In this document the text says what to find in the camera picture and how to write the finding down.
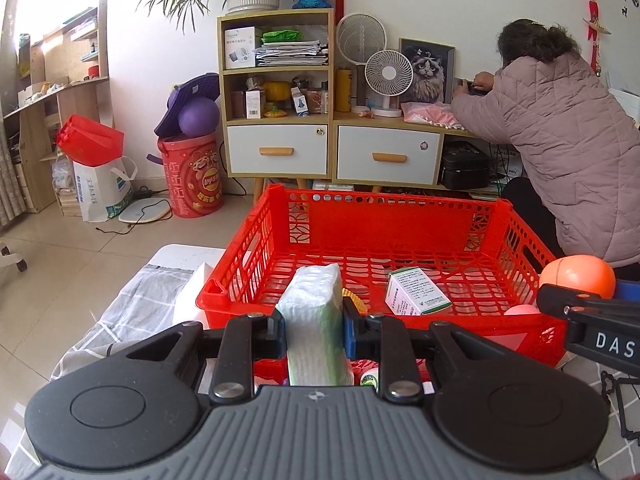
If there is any orange ball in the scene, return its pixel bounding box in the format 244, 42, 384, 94
539, 255, 616, 299

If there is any green white tissue pack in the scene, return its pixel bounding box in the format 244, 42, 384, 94
276, 263, 354, 387

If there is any white green medicine box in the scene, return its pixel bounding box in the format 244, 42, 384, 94
385, 268, 451, 316

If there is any grey checkered tablecloth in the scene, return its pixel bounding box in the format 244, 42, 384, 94
0, 244, 227, 480

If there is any red plastic crate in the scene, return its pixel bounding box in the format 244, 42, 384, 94
196, 185, 566, 366

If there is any white floor scale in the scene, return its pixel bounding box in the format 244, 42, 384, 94
117, 197, 171, 226

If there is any red snack bucket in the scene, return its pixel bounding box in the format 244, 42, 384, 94
157, 133, 224, 218

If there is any black box under cabinet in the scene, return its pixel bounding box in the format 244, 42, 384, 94
439, 141, 490, 191

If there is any person in pink jacket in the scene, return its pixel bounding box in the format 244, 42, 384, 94
451, 18, 639, 281

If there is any white shopping bag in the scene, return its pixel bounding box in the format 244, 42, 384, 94
74, 156, 138, 223

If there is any wooden shelf cabinet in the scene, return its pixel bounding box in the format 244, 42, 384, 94
218, 9, 445, 196

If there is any purple ball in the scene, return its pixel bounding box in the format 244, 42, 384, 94
178, 96, 220, 138

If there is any pink folded cloth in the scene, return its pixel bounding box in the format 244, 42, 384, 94
401, 102, 463, 130

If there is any red shopping bag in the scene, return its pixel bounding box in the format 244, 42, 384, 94
56, 115, 125, 167

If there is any white desk fan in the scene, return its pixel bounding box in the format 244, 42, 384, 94
364, 49, 413, 118

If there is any round racket fan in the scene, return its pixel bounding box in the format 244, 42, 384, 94
336, 13, 387, 106

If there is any wooden desk shelf left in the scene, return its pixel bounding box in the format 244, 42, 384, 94
3, 0, 108, 217

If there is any black frame keychain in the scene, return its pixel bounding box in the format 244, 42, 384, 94
600, 370, 639, 442

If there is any cat picture frame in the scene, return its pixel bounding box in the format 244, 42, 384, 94
399, 38, 456, 104

